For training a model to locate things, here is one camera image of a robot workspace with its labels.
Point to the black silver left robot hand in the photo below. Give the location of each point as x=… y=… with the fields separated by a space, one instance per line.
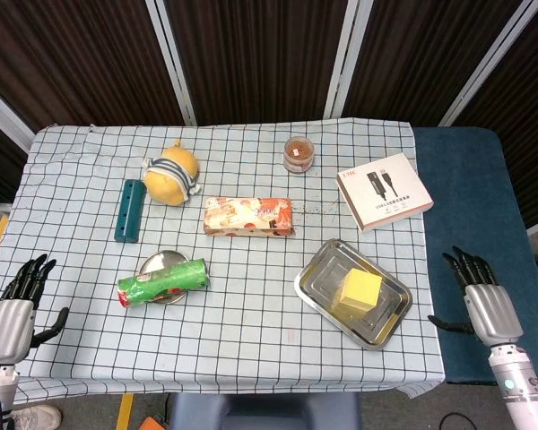
x=9 y=322

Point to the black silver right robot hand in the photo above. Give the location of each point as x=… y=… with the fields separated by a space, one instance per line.
x=493 y=309

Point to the yellow cube block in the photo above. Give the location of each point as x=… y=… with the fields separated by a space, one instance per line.
x=361 y=291

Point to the green snack can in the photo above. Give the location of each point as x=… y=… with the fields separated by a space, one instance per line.
x=161 y=284

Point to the dark blue table pad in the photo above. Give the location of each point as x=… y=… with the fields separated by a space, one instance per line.
x=466 y=224

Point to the white sneaker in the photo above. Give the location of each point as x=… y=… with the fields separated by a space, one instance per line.
x=36 y=418

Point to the teal rectangular bar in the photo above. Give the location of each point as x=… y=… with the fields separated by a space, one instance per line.
x=129 y=212

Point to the round steel plate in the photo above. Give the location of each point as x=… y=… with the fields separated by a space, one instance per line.
x=166 y=260

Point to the rectangular steel tray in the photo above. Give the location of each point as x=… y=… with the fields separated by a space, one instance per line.
x=323 y=277

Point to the orange object on floor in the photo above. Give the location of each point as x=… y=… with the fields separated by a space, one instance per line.
x=151 y=424

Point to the yellow plush toy striped cloth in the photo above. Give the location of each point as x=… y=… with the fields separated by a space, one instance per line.
x=170 y=179

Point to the white checkered tablecloth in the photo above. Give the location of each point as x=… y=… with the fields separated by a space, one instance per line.
x=251 y=336

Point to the small clear jar brown contents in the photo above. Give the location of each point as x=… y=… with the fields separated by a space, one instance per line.
x=298 y=154

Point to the dark blue chair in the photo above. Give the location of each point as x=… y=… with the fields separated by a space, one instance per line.
x=260 y=412

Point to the orange printed snack box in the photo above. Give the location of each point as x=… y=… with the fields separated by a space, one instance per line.
x=246 y=217

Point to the dark brown folding screen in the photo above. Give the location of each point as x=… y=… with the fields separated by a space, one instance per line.
x=260 y=54

